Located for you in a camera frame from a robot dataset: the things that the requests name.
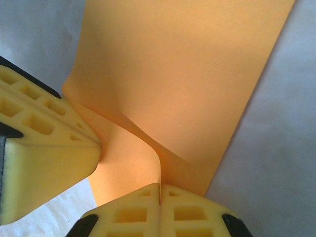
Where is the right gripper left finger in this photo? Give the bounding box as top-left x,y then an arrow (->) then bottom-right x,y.
66,184 -> 161,237

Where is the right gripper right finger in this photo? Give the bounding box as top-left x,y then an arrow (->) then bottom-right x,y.
159,184 -> 250,237

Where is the orange paper sheet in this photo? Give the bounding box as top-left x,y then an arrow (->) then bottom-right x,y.
61,0 -> 297,207

